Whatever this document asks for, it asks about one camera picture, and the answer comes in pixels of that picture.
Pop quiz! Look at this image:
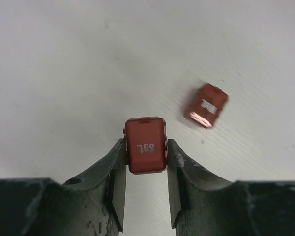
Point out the red Sat pill box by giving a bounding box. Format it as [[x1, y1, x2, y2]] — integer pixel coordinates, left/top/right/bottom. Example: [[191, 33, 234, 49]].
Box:
[[123, 117, 167, 175]]

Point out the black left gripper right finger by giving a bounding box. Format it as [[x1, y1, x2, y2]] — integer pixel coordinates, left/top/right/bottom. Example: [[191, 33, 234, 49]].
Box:
[[167, 139, 295, 236]]

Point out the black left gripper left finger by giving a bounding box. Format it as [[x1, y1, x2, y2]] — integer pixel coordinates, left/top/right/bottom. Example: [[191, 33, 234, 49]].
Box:
[[0, 139, 126, 236]]

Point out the red Wed pill box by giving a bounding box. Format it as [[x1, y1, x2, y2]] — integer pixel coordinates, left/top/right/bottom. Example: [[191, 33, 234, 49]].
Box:
[[183, 83, 229, 129]]

